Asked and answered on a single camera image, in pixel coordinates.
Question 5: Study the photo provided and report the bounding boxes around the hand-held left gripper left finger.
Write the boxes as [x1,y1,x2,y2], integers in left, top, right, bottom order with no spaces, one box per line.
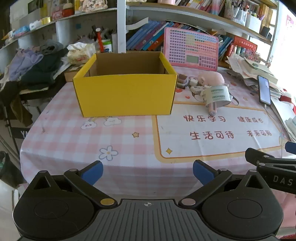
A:
[28,160,118,208]

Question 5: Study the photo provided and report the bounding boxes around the white thick book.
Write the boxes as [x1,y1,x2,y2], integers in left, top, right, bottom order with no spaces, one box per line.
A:
[126,18,148,30]

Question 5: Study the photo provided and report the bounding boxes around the pink plush pig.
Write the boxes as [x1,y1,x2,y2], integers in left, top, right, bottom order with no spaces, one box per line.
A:
[196,71,226,88]

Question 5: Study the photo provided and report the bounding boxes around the stack of papers and books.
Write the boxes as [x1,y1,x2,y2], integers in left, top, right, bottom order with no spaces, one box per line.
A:
[227,52,296,139]

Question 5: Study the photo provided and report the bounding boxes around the black smartphone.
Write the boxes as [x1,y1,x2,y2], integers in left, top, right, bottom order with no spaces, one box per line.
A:
[257,75,271,106]

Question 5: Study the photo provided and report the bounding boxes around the white bookshelf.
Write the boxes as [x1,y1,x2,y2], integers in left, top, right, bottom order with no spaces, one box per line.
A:
[0,0,281,54]

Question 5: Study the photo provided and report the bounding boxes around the black bag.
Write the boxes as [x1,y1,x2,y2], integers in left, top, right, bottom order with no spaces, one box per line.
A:
[0,152,21,188]

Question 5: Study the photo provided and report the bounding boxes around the row of colourful books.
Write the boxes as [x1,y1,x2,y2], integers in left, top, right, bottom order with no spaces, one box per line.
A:
[126,20,234,62]

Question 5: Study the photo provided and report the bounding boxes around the floral tissue pack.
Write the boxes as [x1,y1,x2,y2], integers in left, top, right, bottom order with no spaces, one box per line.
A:
[67,42,96,65]

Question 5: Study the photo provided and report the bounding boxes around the yellow cardboard box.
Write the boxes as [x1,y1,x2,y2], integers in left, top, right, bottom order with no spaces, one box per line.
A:
[72,51,178,118]

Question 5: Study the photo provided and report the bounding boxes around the wooden chess box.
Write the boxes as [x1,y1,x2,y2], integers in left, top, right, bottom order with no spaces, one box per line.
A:
[64,64,85,82]

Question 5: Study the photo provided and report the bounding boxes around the white pen holder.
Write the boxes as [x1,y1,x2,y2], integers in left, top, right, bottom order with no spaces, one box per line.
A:
[245,13,262,33]

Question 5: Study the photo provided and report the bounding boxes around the row of shelf books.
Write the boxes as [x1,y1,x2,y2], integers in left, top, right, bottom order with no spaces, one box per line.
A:
[174,0,226,15]

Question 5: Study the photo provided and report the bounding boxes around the floral fabric bag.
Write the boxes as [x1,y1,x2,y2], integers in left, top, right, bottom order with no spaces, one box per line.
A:
[81,0,108,12]

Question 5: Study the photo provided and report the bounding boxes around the white toy pieces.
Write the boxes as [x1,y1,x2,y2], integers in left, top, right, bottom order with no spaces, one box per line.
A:
[190,86,207,101]

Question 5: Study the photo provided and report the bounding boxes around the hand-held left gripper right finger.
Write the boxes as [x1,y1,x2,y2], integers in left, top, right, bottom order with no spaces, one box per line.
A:
[178,159,273,207]

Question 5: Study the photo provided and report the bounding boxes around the pile of clothes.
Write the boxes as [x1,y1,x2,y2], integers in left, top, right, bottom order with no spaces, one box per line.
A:
[0,39,70,91]

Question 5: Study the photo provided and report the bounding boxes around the white green printed tape roll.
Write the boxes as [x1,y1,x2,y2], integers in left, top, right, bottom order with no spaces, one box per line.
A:
[203,85,233,108]

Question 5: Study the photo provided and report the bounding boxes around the red box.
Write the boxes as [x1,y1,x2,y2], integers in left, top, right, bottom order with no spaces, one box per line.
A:
[232,36,258,52]

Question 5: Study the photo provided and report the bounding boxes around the pink checked printed tablecloth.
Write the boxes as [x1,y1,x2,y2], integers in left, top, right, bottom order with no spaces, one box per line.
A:
[20,67,296,202]

